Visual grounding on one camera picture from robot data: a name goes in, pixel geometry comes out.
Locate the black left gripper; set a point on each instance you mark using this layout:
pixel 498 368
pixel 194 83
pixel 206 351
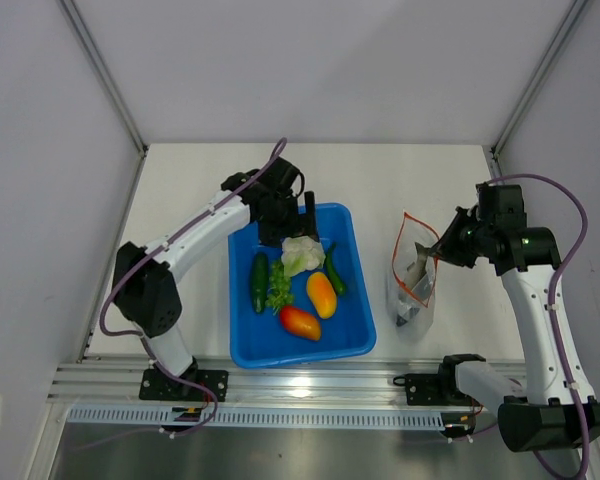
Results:
pixel 270 235

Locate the green chili pepper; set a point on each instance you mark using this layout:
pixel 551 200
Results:
pixel 335 279

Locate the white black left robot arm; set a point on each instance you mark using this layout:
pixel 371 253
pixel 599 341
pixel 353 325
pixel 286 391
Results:
pixel 146 278

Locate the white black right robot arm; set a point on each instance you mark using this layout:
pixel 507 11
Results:
pixel 557 408

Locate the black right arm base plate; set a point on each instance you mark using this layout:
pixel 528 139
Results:
pixel 426 389

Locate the white green cabbage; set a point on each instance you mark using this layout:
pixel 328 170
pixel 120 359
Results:
pixel 300 254

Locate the red orange mango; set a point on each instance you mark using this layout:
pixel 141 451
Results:
pixel 300 323

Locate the aluminium mounting rail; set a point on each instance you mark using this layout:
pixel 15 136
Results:
pixel 364 383

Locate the yellow orange mango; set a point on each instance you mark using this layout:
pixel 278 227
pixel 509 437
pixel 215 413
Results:
pixel 321 294

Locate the green grape bunch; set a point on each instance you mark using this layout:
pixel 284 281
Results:
pixel 279 291

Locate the dark green cucumber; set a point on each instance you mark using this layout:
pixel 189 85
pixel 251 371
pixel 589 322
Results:
pixel 259 282

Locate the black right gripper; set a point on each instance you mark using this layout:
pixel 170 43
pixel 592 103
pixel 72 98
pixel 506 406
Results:
pixel 446 247

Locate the white slotted cable duct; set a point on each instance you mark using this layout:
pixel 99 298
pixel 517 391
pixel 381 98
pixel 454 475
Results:
pixel 258 417

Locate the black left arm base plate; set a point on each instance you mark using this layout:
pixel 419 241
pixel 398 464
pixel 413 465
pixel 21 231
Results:
pixel 156 386

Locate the clear zip top bag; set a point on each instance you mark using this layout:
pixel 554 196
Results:
pixel 411 230

